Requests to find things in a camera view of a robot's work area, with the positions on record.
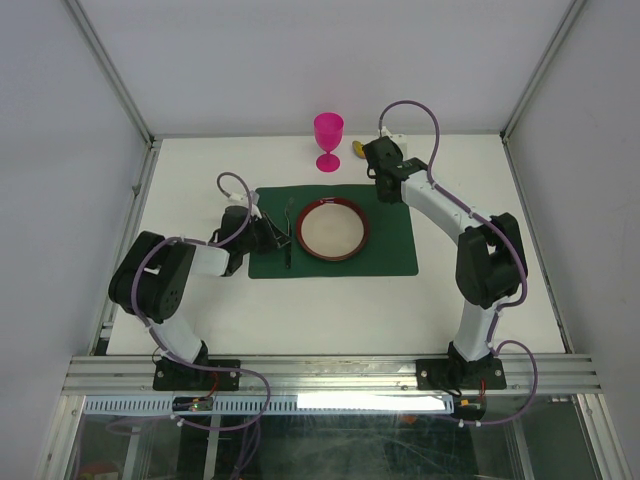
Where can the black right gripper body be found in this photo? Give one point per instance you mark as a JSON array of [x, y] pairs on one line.
[[385, 198]]

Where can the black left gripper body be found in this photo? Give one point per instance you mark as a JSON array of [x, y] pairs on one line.
[[259, 239]]

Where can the gold bowl spoon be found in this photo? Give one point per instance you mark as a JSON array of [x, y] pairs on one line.
[[357, 148]]

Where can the silver fork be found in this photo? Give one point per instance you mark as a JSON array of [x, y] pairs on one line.
[[289, 232]]

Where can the red rimmed cream plate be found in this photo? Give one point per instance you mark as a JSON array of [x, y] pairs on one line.
[[332, 229]]

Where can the pink plastic goblet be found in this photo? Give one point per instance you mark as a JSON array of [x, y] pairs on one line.
[[328, 132]]

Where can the green placemat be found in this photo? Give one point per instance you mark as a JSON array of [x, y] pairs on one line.
[[388, 251]]

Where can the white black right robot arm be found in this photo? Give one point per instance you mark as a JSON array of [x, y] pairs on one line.
[[490, 262]]

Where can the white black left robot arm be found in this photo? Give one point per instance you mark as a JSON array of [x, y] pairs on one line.
[[151, 280]]

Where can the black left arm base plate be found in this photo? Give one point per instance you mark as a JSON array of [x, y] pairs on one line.
[[171, 376]]

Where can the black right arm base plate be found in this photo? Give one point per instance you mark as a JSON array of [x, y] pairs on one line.
[[454, 375]]

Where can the aluminium front rail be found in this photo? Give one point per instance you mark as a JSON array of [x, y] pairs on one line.
[[550, 374]]

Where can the white slotted cable duct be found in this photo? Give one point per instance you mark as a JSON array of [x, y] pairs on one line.
[[304, 403]]

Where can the aluminium right frame post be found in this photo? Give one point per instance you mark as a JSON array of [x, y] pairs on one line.
[[557, 40]]

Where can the aluminium frame post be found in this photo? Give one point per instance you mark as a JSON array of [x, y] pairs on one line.
[[557, 40], [96, 47]]

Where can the aluminium left frame post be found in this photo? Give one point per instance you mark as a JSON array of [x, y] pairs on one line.
[[96, 47]]

